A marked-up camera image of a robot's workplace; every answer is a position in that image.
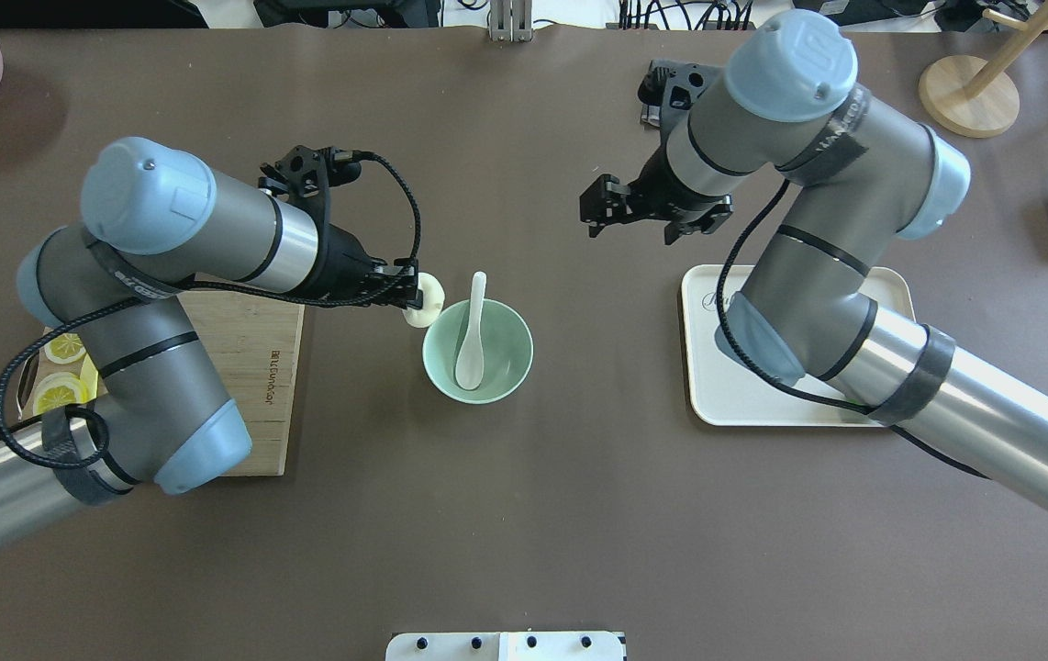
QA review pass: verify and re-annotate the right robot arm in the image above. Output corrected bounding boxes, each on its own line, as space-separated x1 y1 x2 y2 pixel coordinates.
578 9 1048 511

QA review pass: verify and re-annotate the aluminium frame post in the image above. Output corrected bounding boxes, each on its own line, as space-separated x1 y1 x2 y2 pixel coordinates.
487 0 534 42

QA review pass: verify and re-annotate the white ceramic spoon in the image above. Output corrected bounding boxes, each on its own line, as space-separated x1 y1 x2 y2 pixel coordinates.
454 271 487 392

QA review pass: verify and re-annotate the lower lemon slice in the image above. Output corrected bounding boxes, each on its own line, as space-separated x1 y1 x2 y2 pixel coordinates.
28 373 95 415

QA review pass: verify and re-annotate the mint green bowl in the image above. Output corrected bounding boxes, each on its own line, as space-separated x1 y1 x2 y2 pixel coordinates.
422 298 534 405

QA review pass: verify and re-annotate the wooden cutting board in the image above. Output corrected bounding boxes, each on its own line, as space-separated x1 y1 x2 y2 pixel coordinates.
7 291 307 477

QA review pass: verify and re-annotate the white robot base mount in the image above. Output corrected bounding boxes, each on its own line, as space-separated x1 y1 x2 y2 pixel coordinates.
385 629 629 660

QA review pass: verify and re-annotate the white steamed bun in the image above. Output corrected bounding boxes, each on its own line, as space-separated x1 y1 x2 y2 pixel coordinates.
403 272 445 328

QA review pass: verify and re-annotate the cream rabbit tray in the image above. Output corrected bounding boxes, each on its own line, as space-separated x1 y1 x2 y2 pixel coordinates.
680 264 915 429

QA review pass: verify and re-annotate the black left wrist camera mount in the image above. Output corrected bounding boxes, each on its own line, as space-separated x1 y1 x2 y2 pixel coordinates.
257 146 362 200

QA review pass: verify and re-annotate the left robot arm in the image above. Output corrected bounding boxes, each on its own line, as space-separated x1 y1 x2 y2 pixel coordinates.
0 137 441 548

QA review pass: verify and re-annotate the grey folded cloth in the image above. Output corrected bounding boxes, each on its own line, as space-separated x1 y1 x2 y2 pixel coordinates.
637 60 672 127

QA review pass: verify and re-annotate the lemon slice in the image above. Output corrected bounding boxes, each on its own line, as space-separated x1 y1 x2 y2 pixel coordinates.
28 373 95 415
42 333 88 365

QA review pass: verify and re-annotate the yellow plastic knife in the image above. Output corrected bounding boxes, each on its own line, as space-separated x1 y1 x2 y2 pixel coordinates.
79 354 101 401

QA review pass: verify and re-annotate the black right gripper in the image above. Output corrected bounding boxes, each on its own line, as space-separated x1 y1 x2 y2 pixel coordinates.
578 147 733 246

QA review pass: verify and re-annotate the wooden mug tree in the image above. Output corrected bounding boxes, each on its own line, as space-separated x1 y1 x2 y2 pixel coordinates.
918 1 1048 139

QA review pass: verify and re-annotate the upper lemon slice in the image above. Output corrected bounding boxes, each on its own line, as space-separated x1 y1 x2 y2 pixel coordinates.
42 333 88 365

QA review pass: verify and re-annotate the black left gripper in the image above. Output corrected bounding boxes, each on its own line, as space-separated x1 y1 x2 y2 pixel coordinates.
307 223 424 310

